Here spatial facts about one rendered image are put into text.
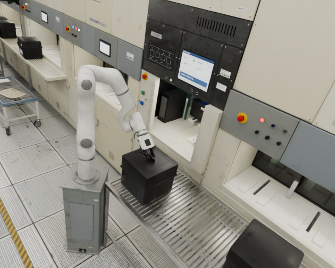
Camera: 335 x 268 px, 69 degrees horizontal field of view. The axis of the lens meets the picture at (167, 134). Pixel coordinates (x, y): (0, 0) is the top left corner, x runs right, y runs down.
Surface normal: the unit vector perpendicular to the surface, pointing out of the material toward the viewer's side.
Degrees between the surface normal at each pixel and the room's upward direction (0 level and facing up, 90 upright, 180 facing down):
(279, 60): 90
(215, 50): 90
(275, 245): 0
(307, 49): 90
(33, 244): 0
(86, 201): 90
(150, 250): 0
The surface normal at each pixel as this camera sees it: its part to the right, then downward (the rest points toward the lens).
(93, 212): -0.03, 0.52
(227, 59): -0.72, 0.26
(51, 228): 0.16, -0.84
